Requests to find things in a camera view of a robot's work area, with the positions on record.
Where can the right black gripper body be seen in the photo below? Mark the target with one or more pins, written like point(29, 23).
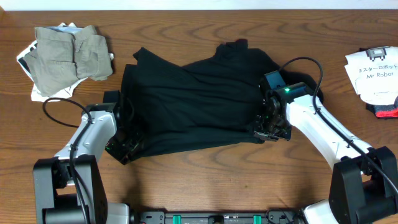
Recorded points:
point(268, 127)

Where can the black t-shirt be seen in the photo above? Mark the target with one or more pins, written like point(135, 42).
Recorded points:
point(209, 103)

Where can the white printed garment under khaki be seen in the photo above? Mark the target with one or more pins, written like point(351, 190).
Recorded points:
point(49, 96)

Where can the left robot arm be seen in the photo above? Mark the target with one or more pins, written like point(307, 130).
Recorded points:
point(68, 187)

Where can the khaki folded shirt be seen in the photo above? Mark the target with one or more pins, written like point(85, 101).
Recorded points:
point(59, 59)

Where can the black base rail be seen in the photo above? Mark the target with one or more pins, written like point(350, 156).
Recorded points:
point(269, 217)

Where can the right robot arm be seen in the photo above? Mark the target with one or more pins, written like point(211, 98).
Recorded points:
point(364, 179)

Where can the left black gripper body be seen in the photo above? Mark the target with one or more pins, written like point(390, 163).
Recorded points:
point(129, 146)

